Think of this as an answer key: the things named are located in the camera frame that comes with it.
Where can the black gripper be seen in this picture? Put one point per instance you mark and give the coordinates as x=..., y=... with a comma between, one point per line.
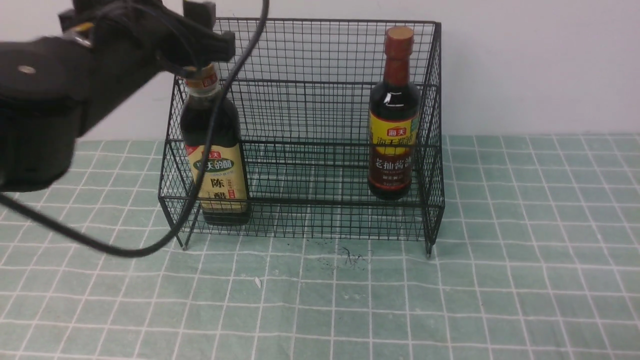
x=131, y=41

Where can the vinegar bottle gold cap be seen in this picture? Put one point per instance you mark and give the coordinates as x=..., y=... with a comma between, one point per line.
x=211, y=134

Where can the dark soy sauce bottle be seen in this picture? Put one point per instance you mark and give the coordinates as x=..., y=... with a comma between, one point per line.
x=393, y=120

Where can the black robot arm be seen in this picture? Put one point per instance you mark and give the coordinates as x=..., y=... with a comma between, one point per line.
x=55, y=89

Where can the green checkered tablecloth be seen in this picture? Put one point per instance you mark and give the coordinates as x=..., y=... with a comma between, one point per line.
x=537, y=258

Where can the black wire mesh rack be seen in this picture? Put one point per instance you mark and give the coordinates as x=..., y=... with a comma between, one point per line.
x=303, y=101

